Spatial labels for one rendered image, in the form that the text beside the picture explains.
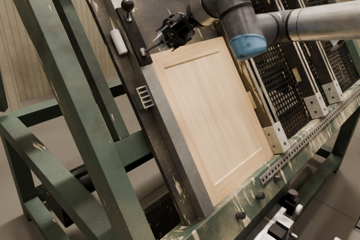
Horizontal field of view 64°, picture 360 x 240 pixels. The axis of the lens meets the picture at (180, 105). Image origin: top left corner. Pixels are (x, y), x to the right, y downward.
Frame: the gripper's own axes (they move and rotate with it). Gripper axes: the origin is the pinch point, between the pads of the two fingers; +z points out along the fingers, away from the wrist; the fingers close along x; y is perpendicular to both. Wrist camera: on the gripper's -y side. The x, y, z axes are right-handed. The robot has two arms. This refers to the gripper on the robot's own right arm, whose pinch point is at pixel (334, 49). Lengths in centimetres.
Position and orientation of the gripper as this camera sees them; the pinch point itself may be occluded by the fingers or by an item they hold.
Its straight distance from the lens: 142.1
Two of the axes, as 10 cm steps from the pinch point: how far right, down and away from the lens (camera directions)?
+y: -6.3, -7.2, 3.0
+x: -6.8, 3.2, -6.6
